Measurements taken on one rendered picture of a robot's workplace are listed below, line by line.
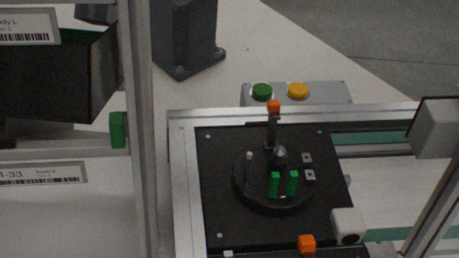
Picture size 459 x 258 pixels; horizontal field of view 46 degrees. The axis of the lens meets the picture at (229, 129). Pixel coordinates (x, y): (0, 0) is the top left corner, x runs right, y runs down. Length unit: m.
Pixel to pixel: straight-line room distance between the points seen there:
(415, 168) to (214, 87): 0.46
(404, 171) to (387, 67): 1.75
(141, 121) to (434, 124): 0.36
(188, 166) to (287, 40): 0.55
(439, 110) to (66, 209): 0.64
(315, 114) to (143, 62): 0.67
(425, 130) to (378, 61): 2.12
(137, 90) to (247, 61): 0.86
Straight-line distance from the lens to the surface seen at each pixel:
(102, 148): 0.49
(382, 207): 0.99
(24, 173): 0.51
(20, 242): 0.99
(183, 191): 0.89
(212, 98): 1.18
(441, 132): 0.69
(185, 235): 0.84
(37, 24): 0.40
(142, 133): 0.47
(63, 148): 0.49
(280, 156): 0.84
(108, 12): 0.70
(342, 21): 3.01
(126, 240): 0.96
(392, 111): 1.10
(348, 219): 0.86
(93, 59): 0.50
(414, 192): 1.03
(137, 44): 0.41
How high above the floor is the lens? 1.67
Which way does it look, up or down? 47 degrees down
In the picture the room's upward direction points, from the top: 6 degrees clockwise
